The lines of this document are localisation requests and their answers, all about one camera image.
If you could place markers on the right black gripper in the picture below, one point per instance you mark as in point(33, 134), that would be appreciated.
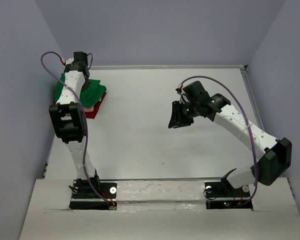
point(177, 120)

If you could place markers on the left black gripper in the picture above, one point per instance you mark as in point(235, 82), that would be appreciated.
point(86, 85)

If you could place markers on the green t-shirt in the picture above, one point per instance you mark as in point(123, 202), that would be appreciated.
point(89, 97)

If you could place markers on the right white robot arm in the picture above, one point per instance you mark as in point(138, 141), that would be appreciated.
point(271, 156)

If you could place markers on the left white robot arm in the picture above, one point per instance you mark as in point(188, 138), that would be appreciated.
point(70, 123)

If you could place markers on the pink folded t-shirt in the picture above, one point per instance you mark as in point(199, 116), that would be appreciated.
point(88, 109)

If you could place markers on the dark red folded t-shirt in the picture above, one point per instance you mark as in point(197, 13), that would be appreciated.
point(92, 114)

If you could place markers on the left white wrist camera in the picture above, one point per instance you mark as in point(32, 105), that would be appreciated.
point(67, 61)

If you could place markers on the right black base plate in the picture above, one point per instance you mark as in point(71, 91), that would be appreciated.
point(219, 199)

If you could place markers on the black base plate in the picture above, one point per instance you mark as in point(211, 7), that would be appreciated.
point(85, 198)
point(219, 199)

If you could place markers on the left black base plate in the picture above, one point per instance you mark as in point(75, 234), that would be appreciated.
point(85, 198)

